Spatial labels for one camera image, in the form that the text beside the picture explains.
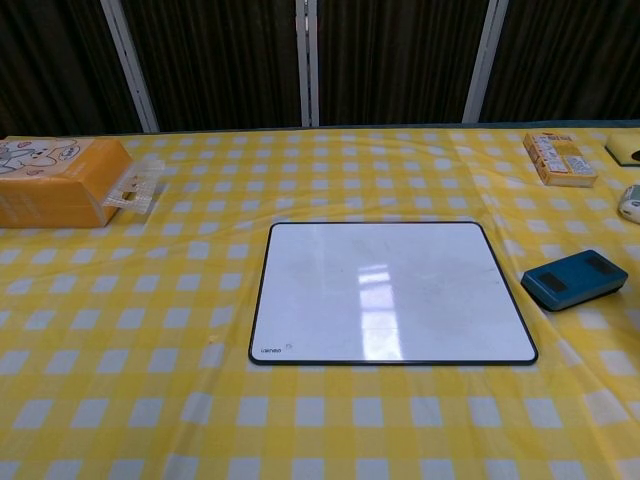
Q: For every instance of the blue plastic block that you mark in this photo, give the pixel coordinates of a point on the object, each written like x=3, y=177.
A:
x=572, y=280

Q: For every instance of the white board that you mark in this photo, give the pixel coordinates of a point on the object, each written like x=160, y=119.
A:
x=390, y=295

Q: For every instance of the clear plastic packet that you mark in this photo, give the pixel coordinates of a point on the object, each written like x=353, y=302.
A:
x=135, y=187

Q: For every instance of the yellow white checked tablecloth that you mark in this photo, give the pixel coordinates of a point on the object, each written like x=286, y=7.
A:
x=150, y=350

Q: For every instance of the yellow printed snack box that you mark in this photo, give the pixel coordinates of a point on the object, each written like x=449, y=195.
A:
x=560, y=160

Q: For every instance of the orange cartoon tissue box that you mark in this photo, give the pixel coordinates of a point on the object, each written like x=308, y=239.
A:
x=55, y=190

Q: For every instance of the small clear sanitizer bottle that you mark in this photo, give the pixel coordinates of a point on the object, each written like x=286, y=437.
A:
x=631, y=202

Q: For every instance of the yellow sponge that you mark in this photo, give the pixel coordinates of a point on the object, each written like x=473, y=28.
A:
x=622, y=145

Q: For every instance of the white partition frame post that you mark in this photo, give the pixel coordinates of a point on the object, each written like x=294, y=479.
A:
x=130, y=65
x=484, y=60
x=307, y=60

